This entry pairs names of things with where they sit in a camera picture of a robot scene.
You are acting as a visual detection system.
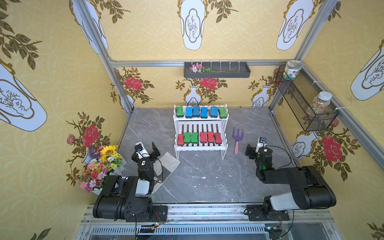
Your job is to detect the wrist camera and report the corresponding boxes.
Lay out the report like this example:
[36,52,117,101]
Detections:
[135,142,150,159]
[256,137,267,153]

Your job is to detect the red eraser bottom right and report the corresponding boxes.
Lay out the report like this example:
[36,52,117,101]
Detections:
[214,133,223,145]

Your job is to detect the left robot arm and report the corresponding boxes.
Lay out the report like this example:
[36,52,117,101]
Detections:
[93,143,168,223]

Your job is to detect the jar with patterned label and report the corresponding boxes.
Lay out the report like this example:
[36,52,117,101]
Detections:
[283,60,303,81]

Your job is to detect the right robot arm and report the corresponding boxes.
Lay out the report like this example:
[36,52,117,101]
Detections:
[244,145,337,221]

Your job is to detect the pink artificial flowers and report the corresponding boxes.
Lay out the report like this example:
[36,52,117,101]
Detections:
[190,63,214,73]

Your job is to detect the colourful flower bouquet basket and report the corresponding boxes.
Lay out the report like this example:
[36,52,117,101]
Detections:
[80,145,127,195]

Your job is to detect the purple garden fork pink handle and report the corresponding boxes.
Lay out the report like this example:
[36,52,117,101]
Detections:
[233,128,244,156]

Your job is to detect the red eraser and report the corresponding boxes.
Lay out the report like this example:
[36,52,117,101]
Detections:
[177,134,185,146]
[200,132,208,144]
[214,133,223,145]
[207,132,215,143]

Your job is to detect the white grey work glove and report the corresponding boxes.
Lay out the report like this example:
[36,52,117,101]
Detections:
[152,152,180,194]

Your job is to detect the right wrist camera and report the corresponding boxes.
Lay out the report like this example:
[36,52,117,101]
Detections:
[256,137,267,153]

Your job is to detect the blue eraser top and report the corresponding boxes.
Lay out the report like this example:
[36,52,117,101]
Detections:
[185,107,194,118]
[200,107,208,119]
[193,106,201,118]
[210,106,219,118]

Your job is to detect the metal base rail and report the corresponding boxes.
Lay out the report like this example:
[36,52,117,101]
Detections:
[75,202,343,240]

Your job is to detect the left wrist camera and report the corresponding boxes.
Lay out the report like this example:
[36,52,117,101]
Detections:
[135,142,150,159]

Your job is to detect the red eraser bottom left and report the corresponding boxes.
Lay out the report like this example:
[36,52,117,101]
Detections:
[177,134,185,146]

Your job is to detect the dark grey wall tray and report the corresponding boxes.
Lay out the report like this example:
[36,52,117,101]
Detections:
[184,61,251,79]

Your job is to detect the green eraser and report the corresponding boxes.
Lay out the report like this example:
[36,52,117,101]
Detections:
[191,133,199,144]
[184,132,191,144]
[218,107,228,119]
[175,106,184,118]

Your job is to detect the clear jar white lid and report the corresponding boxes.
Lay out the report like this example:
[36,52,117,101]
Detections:
[307,91,333,116]

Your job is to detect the black wire wall basket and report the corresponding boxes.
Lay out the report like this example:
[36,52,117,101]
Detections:
[276,66,339,132]

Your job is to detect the white two-tier slatted shelf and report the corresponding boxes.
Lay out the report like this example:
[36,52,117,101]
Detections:
[173,105,229,159]

